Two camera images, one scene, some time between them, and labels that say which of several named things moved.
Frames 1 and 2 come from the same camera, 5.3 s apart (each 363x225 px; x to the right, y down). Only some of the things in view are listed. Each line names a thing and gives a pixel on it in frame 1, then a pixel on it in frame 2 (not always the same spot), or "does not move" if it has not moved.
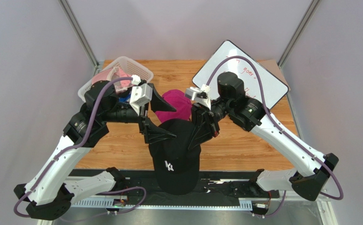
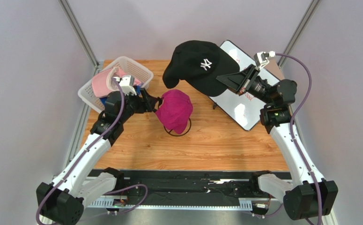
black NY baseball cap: [177, 168] → [198, 63]
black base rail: [216, 189] does not move
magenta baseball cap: [177, 100] does not move
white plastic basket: [127, 65] does not move
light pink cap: [109, 75] does not move
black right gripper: [204, 116] → [245, 83]
